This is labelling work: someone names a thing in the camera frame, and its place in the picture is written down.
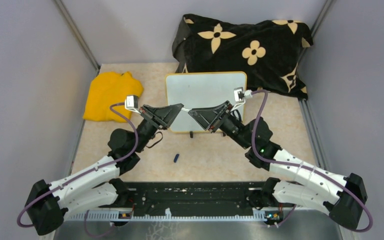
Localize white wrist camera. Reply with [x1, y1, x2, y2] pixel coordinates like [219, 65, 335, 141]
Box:
[124, 95, 139, 113]
[233, 87, 245, 104]

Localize black floral blanket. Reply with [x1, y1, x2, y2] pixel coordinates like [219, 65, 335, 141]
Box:
[171, 13, 314, 100]

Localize blue marker cap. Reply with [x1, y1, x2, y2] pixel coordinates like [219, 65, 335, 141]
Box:
[173, 153, 180, 163]

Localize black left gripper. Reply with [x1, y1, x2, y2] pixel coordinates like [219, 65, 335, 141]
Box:
[133, 103, 184, 153]

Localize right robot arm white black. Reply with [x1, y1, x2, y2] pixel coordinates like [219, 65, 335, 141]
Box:
[188, 101, 368, 232]

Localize yellow cloth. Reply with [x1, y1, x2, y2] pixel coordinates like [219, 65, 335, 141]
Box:
[83, 71, 144, 123]

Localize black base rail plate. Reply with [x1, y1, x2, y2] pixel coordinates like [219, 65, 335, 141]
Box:
[97, 181, 296, 218]

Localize white perforated cable tray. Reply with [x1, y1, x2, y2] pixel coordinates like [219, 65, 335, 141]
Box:
[86, 208, 268, 222]

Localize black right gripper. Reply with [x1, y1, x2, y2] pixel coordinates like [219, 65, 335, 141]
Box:
[188, 100, 252, 150]

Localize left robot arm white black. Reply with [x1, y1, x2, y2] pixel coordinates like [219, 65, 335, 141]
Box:
[17, 101, 184, 236]

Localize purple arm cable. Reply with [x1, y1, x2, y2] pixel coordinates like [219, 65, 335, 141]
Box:
[16, 102, 140, 238]
[244, 88, 374, 233]

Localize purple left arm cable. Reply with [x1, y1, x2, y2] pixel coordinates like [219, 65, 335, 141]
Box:
[16, 102, 140, 238]

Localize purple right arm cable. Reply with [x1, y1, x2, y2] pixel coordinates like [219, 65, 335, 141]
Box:
[244, 88, 374, 233]

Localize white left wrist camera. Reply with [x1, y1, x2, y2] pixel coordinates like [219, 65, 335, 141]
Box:
[124, 95, 139, 113]

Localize yellow framed whiteboard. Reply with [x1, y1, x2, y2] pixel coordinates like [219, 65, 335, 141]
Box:
[165, 71, 248, 134]

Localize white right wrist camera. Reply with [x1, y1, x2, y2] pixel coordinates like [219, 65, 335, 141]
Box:
[233, 87, 245, 104]

